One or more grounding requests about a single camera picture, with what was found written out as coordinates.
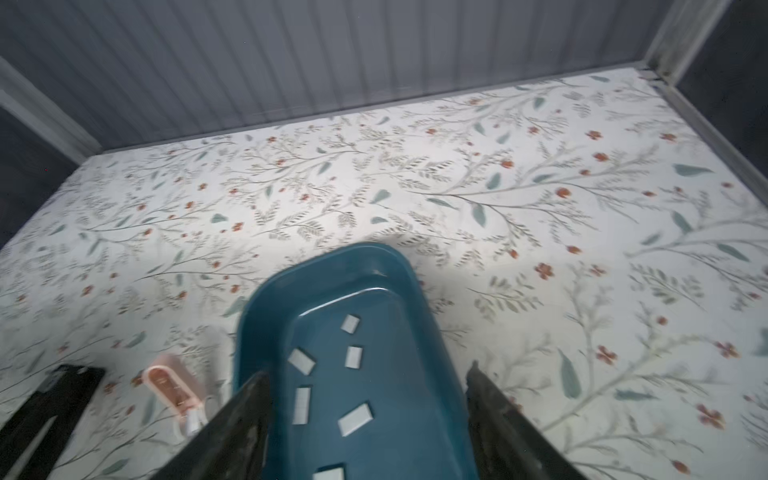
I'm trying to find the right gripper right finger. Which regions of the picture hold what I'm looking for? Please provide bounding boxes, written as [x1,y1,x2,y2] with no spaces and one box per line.
[466,363,585,480]

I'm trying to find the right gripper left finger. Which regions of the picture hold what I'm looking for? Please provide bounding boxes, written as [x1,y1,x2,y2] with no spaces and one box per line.
[154,371,272,480]

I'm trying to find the pink mini stapler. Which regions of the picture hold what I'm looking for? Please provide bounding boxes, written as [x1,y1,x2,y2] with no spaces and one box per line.
[142,354,208,438]

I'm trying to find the black stapler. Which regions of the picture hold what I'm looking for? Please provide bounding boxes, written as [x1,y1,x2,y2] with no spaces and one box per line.
[1,364,106,479]

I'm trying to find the staple strip five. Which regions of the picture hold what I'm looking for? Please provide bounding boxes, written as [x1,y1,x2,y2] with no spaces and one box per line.
[292,387,312,425]

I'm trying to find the staple strip three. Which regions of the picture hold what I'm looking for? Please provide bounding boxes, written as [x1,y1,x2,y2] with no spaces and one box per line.
[287,348,316,376]

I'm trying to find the staple strip six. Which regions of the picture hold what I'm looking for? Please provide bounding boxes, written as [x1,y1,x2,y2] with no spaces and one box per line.
[312,466,345,480]

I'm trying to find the staple strip four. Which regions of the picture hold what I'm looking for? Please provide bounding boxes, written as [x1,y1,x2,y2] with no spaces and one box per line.
[337,402,374,437]

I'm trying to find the teal plastic tray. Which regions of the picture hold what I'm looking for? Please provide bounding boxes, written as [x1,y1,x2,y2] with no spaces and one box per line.
[232,243,477,479]

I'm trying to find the staple strip two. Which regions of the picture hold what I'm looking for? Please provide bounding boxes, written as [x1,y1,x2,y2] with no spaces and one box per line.
[344,346,363,370]

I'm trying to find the staple strip one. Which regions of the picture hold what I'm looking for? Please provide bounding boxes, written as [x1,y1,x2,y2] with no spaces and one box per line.
[341,314,360,335]

